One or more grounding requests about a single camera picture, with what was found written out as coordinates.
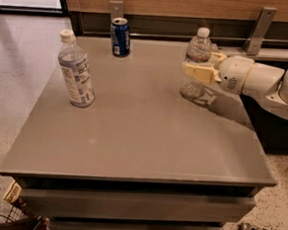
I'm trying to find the small grey wall bracket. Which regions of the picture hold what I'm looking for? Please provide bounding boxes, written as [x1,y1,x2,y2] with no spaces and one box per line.
[109,0,124,20]

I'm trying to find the grey drawer cabinet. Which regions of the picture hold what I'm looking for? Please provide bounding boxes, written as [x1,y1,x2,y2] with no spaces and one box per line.
[0,38,274,230]

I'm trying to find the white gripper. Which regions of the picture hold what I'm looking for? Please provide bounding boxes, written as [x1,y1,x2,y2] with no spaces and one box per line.
[183,51,254,95]

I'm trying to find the labelled white-cap drink bottle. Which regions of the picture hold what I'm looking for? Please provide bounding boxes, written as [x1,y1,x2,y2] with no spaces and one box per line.
[58,30,95,108]

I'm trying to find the wire basket with snacks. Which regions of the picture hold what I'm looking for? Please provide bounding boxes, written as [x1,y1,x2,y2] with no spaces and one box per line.
[3,181,51,230]

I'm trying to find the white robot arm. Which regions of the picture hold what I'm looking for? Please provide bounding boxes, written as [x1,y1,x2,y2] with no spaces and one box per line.
[183,52,288,120]

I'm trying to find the grey metal wall bracket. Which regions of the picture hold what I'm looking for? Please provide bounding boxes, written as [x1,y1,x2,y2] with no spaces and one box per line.
[243,7,277,56]

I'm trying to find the clear plastic water bottle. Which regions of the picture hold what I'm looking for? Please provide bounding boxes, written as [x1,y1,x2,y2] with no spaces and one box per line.
[180,27,212,101]

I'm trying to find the blue Pepsi soda can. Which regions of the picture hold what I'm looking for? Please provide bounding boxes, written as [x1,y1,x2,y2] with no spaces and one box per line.
[110,17,130,57]

